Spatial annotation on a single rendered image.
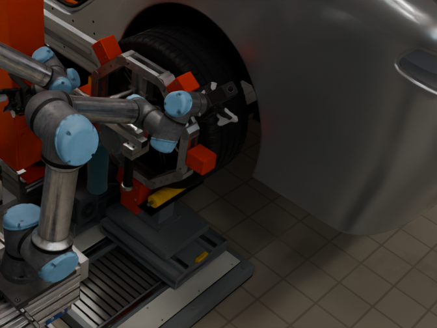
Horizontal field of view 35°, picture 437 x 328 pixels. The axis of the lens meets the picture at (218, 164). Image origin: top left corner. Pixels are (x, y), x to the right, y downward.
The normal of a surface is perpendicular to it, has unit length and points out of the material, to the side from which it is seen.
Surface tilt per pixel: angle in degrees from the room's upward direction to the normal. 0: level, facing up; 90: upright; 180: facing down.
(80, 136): 83
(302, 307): 0
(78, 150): 82
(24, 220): 8
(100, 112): 72
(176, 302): 0
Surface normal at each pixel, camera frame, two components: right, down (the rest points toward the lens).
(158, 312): 0.14, -0.77
